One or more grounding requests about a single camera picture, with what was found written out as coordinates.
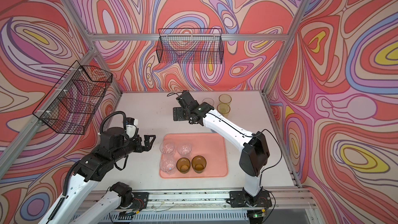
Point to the left black wire basket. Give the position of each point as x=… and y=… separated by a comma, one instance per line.
x=76, y=100

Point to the yellow glass back right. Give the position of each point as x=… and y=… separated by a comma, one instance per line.
x=225, y=99

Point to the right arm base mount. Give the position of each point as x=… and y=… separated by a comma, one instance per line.
x=240, y=198

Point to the black wire basket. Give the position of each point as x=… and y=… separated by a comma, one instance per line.
x=76, y=100
x=190, y=46

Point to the olive glass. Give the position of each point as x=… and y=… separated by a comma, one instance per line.
x=198, y=163

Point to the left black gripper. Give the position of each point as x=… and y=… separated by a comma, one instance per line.
x=147, y=145

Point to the brown glass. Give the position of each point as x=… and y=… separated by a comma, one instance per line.
x=183, y=165

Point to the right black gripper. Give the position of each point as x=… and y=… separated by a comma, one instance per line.
x=178, y=112

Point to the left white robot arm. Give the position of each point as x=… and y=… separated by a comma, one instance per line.
x=80, y=180

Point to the yellow green glass right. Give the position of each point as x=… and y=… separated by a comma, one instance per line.
x=223, y=109

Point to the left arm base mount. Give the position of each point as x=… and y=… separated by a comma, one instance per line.
x=136, y=201

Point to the pink plastic tray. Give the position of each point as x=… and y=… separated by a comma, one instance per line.
x=209, y=145

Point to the clear glass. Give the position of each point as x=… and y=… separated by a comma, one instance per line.
x=168, y=165
x=167, y=148
x=208, y=101
x=185, y=150

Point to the back black wire basket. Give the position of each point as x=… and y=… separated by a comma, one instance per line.
x=190, y=46

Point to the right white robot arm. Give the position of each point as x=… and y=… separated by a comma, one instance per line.
x=253, y=148

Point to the aluminium front rail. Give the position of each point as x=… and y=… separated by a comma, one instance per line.
x=276, y=206

